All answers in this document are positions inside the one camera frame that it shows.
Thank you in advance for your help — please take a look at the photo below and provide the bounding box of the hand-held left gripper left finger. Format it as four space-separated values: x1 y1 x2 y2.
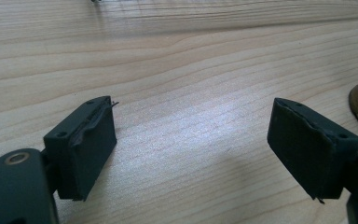
43 95 120 202

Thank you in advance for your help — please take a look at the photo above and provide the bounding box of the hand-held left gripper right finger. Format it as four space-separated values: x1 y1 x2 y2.
267 97 358 205

